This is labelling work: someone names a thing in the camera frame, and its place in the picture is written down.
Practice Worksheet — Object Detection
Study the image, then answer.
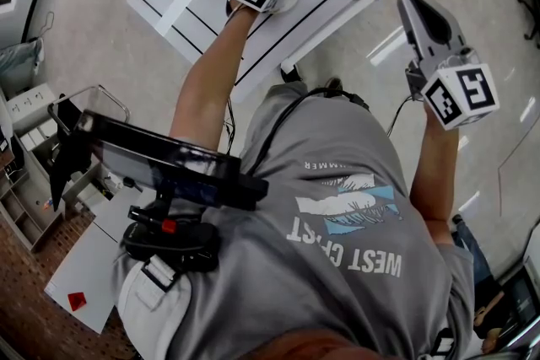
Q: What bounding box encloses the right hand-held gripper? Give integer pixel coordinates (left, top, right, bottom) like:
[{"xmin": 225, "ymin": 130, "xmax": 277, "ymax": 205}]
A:
[{"xmin": 397, "ymin": 0, "xmax": 501, "ymax": 132}]

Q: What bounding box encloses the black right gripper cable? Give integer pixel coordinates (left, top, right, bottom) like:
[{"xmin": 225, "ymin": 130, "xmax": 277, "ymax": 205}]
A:
[{"xmin": 386, "ymin": 94, "xmax": 417, "ymax": 138}]

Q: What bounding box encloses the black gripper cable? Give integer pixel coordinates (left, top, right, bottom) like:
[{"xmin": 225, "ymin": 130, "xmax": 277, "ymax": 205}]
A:
[
  {"xmin": 386, "ymin": 94, "xmax": 417, "ymax": 138},
  {"xmin": 225, "ymin": 94, "xmax": 237, "ymax": 155}
]

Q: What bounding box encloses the small red object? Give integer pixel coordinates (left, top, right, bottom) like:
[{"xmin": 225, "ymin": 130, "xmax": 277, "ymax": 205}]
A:
[{"xmin": 67, "ymin": 291, "xmax": 88, "ymax": 313}]

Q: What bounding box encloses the black waist cable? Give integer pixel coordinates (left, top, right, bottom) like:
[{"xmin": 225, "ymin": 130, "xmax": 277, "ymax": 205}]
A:
[{"xmin": 242, "ymin": 87, "xmax": 370, "ymax": 182}]

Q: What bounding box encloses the black chair with metal frame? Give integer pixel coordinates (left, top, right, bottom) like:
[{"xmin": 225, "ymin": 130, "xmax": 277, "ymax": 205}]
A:
[{"xmin": 46, "ymin": 84, "xmax": 132, "ymax": 212}]

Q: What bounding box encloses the white drawer cabinet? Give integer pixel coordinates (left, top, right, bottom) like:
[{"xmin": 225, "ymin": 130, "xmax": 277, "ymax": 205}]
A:
[{"xmin": 6, "ymin": 83, "xmax": 60, "ymax": 153}]

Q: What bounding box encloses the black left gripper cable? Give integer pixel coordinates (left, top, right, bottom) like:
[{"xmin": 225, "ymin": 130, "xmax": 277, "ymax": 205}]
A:
[{"xmin": 225, "ymin": 94, "xmax": 237, "ymax": 155}]

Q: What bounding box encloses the grey plastic bag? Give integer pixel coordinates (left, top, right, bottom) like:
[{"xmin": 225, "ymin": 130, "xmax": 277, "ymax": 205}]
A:
[{"xmin": 0, "ymin": 36, "xmax": 46, "ymax": 98}]

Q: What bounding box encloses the person's left forearm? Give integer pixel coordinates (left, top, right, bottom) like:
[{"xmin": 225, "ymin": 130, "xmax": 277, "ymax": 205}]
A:
[{"xmin": 168, "ymin": 3, "xmax": 265, "ymax": 153}]

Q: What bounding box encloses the person's grey printed t-shirt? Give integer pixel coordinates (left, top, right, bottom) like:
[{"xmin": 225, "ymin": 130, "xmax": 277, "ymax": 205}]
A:
[{"xmin": 112, "ymin": 80, "xmax": 477, "ymax": 360}]

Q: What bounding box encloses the grey desk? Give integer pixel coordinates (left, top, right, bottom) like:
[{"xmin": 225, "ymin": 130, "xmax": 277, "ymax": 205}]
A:
[{"xmin": 44, "ymin": 188, "xmax": 158, "ymax": 335}]

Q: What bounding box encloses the grey shelf unit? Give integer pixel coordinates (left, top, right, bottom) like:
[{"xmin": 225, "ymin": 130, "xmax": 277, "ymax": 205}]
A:
[{"xmin": 0, "ymin": 130, "xmax": 67, "ymax": 254}]

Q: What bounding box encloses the white harness strap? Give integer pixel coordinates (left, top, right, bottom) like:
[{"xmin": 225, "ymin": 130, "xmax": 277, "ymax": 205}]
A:
[
  {"xmin": 429, "ymin": 326, "xmax": 456, "ymax": 360},
  {"xmin": 116, "ymin": 255, "xmax": 193, "ymax": 360}
]

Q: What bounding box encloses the black body-worn monitor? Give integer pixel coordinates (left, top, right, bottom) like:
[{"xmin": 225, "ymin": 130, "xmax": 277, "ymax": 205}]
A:
[{"xmin": 82, "ymin": 109, "xmax": 270, "ymax": 212}]

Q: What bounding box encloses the black monitor mount clamp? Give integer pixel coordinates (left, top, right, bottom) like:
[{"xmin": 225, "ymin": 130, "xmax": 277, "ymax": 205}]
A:
[{"xmin": 121, "ymin": 197, "xmax": 221, "ymax": 276}]

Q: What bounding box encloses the person's right forearm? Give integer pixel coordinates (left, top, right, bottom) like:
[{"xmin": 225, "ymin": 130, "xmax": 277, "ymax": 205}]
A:
[{"xmin": 408, "ymin": 105, "xmax": 461, "ymax": 245}]

